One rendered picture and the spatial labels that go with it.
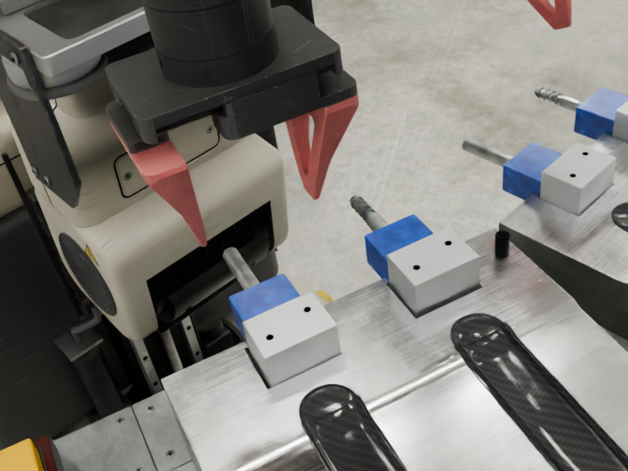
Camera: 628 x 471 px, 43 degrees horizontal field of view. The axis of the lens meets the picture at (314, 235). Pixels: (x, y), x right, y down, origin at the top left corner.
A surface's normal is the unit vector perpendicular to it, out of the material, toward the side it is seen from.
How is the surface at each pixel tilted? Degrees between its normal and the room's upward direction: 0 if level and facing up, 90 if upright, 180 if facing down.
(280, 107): 89
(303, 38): 1
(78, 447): 0
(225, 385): 0
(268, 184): 98
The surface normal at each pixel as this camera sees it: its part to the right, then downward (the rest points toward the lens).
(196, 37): -0.11, 0.65
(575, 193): -0.72, 0.52
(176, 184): 0.46, 0.77
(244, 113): 0.44, 0.53
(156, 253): 0.68, 0.52
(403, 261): -0.12, -0.75
